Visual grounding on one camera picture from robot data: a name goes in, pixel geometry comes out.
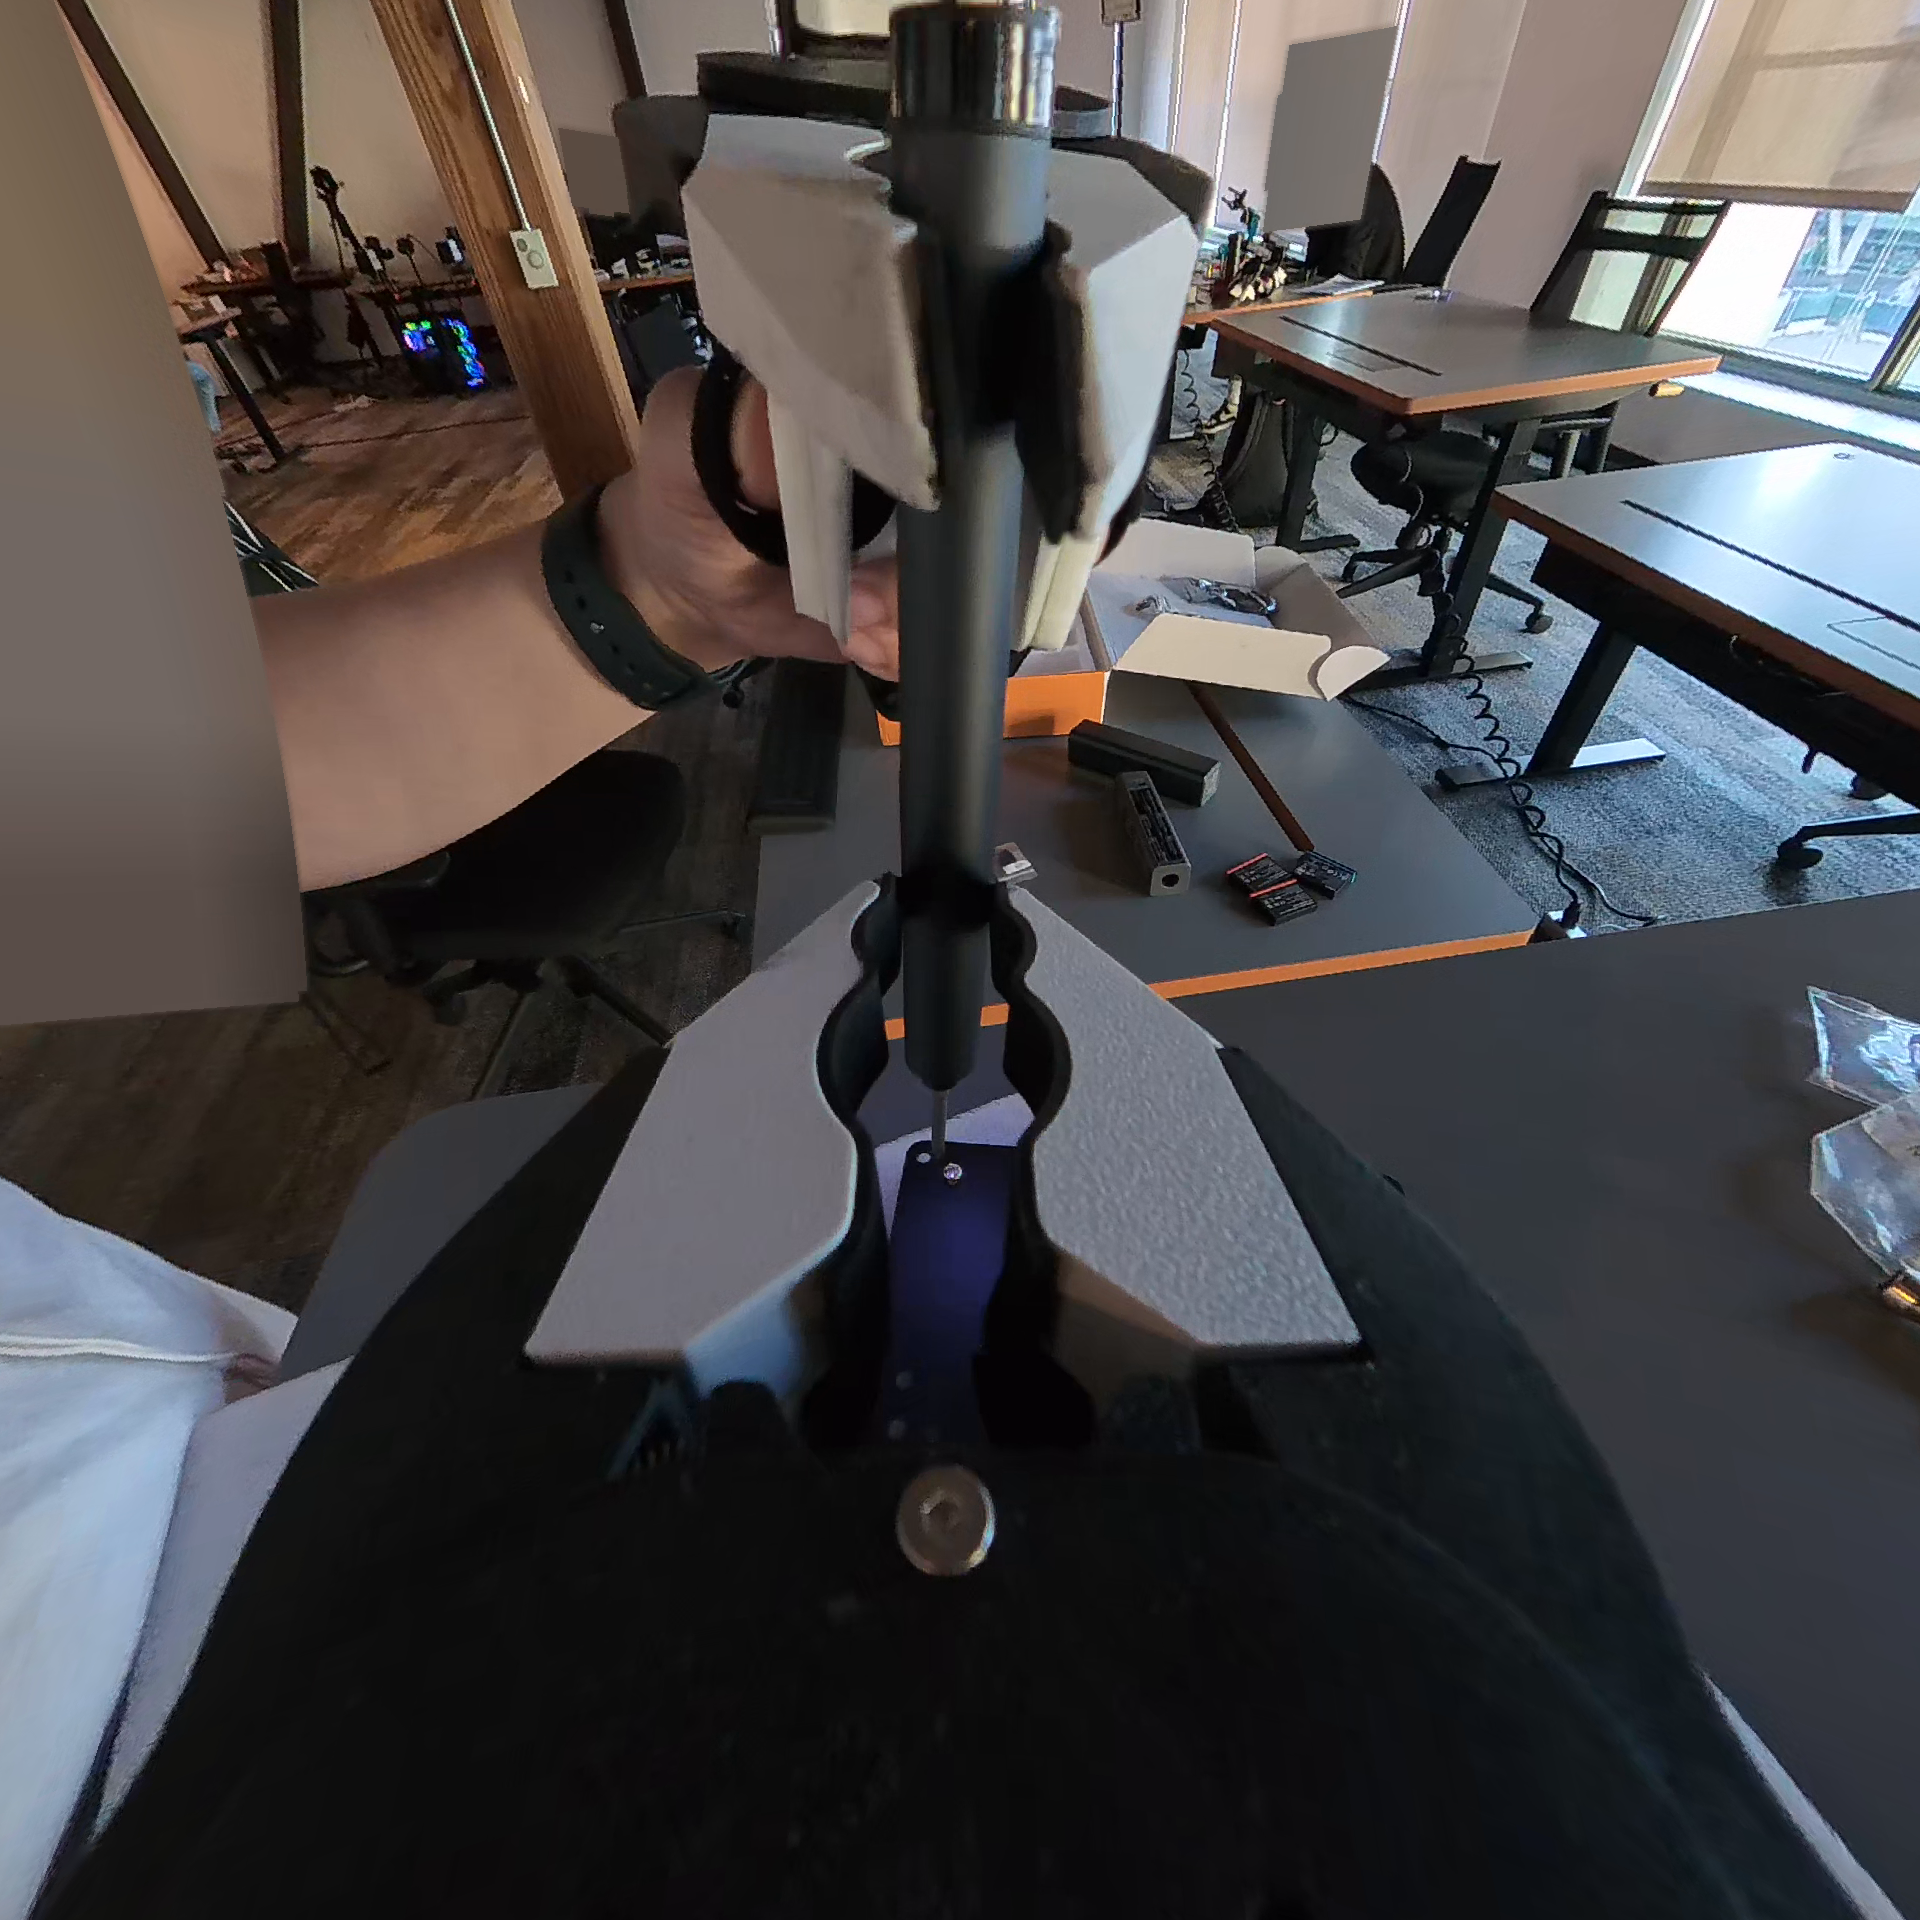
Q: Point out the person's left hand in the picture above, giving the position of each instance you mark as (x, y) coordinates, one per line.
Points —
(669, 510)

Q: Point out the black rectangular case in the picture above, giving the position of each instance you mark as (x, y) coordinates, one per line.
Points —
(1141, 757)

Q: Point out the wooden post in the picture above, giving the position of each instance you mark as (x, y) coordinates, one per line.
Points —
(510, 225)

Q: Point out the white foam sheet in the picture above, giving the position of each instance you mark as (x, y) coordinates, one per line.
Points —
(451, 1201)

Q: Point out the dark desk with orange edge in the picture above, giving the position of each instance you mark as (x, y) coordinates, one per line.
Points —
(1394, 839)
(1470, 360)
(1723, 524)

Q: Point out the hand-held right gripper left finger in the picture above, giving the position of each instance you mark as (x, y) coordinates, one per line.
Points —
(705, 1215)

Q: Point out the dark grey electric screwdriver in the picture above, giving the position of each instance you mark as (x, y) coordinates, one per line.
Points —
(967, 451)

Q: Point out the window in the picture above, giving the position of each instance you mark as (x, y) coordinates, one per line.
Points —
(1799, 300)

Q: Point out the wooden desk with equipment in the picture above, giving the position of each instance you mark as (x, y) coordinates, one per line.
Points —
(271, 284)

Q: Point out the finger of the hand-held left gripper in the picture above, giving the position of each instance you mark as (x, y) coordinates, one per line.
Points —
(1126, 300)
(810, 300)

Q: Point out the black watch band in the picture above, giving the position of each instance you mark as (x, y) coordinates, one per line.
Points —
(609, 616)

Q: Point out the computer tower with coloured lights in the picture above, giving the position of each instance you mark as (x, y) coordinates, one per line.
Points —
(442, 360)

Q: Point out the person's white shirt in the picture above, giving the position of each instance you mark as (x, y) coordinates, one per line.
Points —
(90, 1500)

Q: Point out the black metal base plate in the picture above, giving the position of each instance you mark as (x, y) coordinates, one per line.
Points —
(945, 1277)

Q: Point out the dark grey desk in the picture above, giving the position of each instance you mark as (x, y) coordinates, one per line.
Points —
(1576, 1201)

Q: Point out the orange cardboard box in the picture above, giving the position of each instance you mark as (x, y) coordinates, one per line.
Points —
(1230, 652)

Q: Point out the small metal clip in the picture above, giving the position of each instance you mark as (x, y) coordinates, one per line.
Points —
(1014, 868)

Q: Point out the person's left forearm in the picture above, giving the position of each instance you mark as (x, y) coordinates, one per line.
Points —
(451, 720)

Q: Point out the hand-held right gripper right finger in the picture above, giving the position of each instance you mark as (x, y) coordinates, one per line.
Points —
(1185, 1201)

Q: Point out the black bit holder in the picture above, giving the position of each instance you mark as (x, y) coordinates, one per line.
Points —
(1154, 833)

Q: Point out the black tripod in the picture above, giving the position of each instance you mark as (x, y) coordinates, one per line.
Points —
(349, 240)

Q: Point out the white electrical box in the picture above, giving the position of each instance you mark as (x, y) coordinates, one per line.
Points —
(533, 255)

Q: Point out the small crumpled clear plastic bag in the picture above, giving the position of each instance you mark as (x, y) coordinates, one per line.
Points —
(1874, 1184)

